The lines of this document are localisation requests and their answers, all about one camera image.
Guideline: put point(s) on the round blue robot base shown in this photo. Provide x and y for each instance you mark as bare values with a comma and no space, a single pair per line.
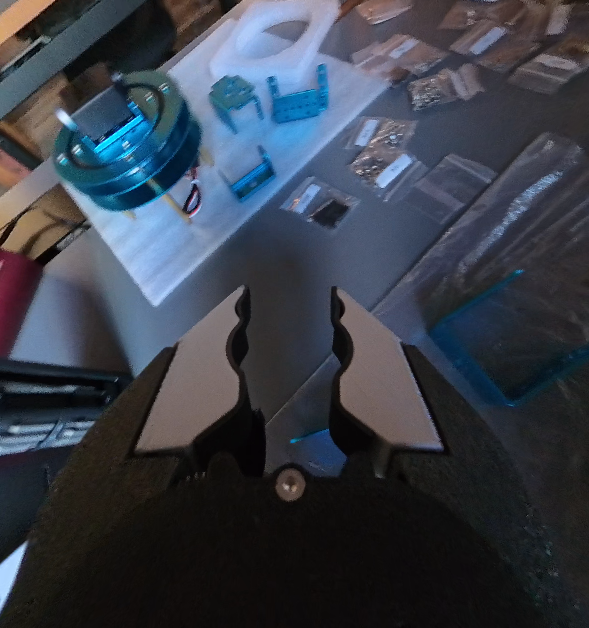
127,171

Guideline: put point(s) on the blue holed U bracket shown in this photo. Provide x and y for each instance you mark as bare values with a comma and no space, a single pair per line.
294,110

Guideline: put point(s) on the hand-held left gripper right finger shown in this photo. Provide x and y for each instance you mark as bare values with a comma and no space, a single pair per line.
382,392

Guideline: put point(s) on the red cylindrical screwdriver case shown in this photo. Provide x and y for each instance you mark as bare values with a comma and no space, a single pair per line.
5,304

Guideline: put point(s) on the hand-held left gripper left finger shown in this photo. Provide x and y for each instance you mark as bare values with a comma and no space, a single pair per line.
196,392

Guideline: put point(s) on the grey desk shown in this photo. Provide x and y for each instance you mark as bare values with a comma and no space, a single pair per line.
284,274

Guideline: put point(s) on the teal claw-shaped bracket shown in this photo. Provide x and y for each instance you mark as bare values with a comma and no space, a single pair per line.
230,93

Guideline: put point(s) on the small bag of black screws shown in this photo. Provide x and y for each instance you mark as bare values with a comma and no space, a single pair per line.
331,213

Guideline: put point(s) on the pile of small hardware bags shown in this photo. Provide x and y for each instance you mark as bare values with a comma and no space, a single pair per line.
387,169

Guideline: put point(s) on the white foam sheet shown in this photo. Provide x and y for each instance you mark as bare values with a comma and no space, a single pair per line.
176,265

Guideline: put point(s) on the small blue U bracket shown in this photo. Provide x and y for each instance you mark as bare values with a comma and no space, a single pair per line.
247,184

